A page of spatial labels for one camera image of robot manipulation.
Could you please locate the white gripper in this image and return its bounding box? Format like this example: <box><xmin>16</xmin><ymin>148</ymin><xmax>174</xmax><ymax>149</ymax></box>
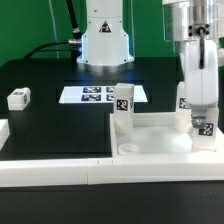
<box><xmin>184</xmin><ymin>40</ymin><xmax>219</xmax><ymax>129</ymax></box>

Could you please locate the white square tabletop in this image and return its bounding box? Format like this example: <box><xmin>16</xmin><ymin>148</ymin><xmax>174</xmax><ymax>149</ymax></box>
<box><xmin>110</xmin><ymin>112</ymin><xmax>224</xmax><ymax>156</ymax></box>

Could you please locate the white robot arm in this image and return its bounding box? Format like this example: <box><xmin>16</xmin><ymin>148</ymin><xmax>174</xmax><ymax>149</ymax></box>
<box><xmin>77</xmin><ymin>0</ymin><xmax>224</xmax><ymax>129</ymax></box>

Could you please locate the white marker sheet with tags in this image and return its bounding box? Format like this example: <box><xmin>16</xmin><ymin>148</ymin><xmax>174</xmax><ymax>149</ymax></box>
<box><xmin>58</xmin><ymin>85</ymin><xmax>149</xmax><ymax>104</ymax></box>

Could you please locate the white U-shaped obstacle fence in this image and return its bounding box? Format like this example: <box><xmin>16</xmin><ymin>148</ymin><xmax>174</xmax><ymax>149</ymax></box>
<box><xmin>0</xmin><ymin>119</ymin><xmax>224</xmax><ymax>188</ymax></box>

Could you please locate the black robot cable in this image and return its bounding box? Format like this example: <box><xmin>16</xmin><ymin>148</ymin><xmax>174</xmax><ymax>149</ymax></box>
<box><xmin>22</xmin><ymin>0</ymin><xmax>83</xmax><ymax>61</ymax></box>

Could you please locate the thin white cable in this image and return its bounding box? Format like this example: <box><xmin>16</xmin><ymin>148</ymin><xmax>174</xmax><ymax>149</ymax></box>
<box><xmin>48</xmin><ymin>0</ymin><xmax>58</xmax><ymax>42</ymax></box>

